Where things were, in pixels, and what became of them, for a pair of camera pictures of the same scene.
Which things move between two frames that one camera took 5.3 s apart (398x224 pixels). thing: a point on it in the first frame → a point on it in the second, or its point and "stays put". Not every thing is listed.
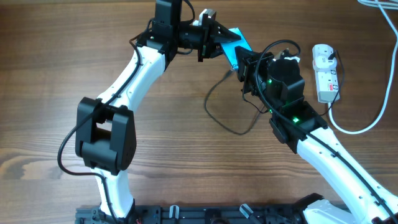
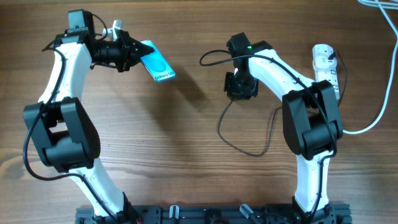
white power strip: (326, 74) stays put
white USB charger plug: (323, 62) stays put
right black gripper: (246, 66) → (232, 92)
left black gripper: (210, 37) → (131, 55)
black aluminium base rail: (195, 214) stays put
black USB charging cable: (261, 113) → (331, 58)
